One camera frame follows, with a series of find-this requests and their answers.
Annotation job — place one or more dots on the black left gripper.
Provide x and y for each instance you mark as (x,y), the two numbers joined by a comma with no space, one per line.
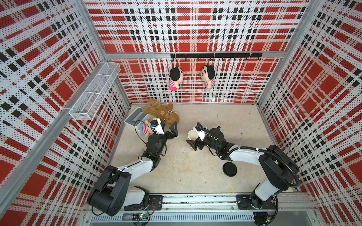
(174,133)

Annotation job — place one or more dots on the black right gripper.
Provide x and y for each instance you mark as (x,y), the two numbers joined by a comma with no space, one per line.
(193,144)

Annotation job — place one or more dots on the black plastic cup lid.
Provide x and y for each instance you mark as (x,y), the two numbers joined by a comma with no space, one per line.
(229,169)

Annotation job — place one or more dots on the printed paper milk tea cup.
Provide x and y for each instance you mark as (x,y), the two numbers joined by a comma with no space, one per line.
(193,145)

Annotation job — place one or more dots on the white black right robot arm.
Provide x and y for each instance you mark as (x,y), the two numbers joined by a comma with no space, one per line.
(280,170)

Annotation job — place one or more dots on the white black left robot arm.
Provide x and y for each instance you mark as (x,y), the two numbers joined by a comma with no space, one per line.
(112,191)

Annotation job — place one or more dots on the brown capybara plush toy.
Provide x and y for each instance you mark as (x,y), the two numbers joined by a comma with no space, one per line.
(164,112)

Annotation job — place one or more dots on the striped shirt boy plush doll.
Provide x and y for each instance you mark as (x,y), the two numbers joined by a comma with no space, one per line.
(144,129)

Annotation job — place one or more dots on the white grey tissue box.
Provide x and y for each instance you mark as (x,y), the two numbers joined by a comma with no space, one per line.
(136,116)

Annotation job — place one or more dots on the pink hanging plush doll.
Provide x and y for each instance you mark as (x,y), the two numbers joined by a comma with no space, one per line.
(176,77)

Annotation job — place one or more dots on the blue hanging plush doll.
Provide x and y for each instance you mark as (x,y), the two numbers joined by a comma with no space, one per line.
(208,76)

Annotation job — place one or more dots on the green circuit board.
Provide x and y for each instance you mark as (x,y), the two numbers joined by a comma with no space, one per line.
(135,217)

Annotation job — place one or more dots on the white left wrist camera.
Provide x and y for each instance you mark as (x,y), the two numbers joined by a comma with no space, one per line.
(156,126)

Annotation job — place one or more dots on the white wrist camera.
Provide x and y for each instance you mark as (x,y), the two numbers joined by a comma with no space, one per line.
(156,126)
(200,132)

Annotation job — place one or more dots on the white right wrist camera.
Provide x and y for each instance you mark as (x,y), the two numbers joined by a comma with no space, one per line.
(200,132)

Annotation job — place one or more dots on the white wire mesh shelf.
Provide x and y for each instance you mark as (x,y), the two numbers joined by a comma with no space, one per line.
(88,104)

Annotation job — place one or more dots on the black wall hook rail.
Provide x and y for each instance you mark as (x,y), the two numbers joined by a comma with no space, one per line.
(216,55)

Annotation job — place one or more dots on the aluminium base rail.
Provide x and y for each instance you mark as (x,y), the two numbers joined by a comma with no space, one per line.
(290,209)

